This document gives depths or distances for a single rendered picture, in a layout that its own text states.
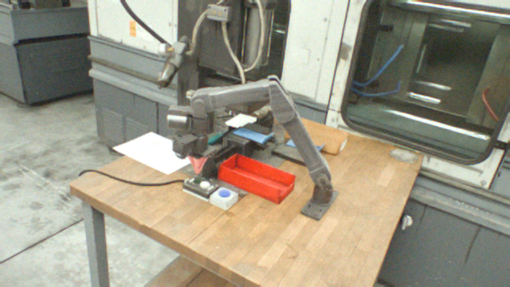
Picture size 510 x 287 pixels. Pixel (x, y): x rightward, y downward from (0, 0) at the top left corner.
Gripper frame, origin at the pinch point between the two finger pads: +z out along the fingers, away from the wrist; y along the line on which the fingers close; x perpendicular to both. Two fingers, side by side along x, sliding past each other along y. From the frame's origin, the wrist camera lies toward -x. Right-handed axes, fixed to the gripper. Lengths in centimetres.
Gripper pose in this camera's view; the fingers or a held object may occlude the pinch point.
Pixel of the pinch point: (198, 171)
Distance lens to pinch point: 130.7
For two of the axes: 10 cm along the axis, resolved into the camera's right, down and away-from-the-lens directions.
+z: -1.0, 9.0, 4.3
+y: 8.4, 3.1, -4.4
